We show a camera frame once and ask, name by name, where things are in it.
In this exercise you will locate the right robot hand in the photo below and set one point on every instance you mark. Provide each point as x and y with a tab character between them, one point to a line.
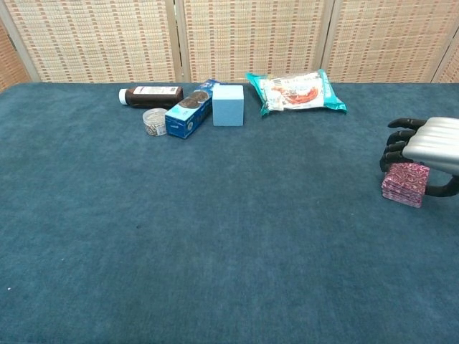
435	141

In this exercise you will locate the pink patterned napkin pack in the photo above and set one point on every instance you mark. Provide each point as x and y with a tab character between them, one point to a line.
405	182

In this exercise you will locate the woven folding screen panel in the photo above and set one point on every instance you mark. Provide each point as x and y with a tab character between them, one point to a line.
93	39
9	61
254	36
450	70
391	39

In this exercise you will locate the teal snack bag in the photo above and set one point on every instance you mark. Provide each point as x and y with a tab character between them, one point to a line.
294	93

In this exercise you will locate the light blue foam cube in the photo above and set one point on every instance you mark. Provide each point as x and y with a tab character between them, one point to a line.
228	107

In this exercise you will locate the blue tablecloth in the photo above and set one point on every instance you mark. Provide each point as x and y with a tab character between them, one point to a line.
215	233

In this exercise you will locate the blue cookie box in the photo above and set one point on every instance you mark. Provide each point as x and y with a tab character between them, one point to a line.
188	114

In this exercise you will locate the clear round plastic jar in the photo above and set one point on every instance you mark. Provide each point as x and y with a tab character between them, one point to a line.
155	122

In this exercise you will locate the brown bottle with white cap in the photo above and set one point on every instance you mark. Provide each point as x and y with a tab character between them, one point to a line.
154	96

